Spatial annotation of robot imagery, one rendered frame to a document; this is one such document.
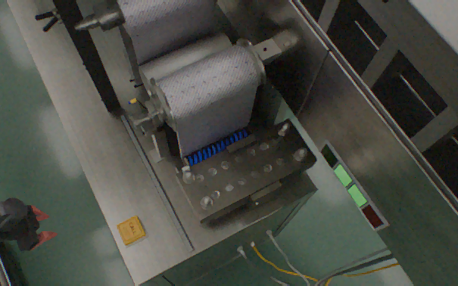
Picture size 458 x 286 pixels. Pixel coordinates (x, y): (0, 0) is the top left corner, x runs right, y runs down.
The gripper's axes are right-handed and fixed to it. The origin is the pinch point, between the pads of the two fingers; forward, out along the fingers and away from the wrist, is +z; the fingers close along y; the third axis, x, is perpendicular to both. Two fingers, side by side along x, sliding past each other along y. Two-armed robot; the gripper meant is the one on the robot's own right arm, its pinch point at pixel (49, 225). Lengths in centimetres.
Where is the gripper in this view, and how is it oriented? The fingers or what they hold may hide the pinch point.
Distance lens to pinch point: 116.8
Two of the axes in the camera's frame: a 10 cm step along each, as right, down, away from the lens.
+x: -7.4, 5.9, 3.1
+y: -5.1, -8.0, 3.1
